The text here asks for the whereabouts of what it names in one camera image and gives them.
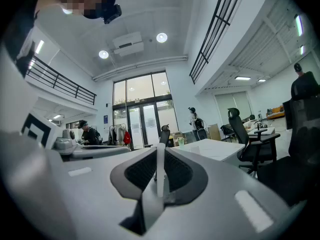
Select wooden board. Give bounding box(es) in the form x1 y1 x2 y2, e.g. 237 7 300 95
207 123 222 141

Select black high-back office chair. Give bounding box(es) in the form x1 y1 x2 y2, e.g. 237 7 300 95
159 124 171 147

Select yellow shelf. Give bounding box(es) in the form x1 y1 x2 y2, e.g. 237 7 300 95
266 105 286 120

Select black mesh office chair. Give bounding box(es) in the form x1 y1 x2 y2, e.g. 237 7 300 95
257 93 320 207

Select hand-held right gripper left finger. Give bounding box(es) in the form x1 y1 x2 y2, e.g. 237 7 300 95
62 146 160 240

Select white ceiling air conditioner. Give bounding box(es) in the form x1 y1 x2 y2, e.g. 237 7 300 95
111 31 145 58

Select coat rack with clothes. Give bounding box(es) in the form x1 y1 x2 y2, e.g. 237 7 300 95
107 123 132 151

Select black balcony railing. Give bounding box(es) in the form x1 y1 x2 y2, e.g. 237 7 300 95
189 0 245 85
26 55 98 106

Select white roller blinds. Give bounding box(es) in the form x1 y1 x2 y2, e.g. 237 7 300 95
214 91 253 125

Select dark blue chair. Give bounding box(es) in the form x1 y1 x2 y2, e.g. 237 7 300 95
219 123 236 143

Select black head-mounted camera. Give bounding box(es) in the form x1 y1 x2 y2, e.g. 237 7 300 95
102 3 123 25

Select glass entrance door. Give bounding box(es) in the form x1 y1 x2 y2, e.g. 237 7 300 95
112 71 180 150

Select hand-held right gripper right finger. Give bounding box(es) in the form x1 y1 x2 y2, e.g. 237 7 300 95
146 147 307 240

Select black ring-headrest office chair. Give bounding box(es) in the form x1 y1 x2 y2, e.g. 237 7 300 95
227 107 281 175

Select person's black clothing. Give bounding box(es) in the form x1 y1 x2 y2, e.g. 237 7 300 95
0 0 42 78

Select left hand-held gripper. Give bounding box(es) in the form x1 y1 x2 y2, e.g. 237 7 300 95
21 111 131 159

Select large cardboard box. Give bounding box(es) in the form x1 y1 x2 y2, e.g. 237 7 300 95
169 131 188 147

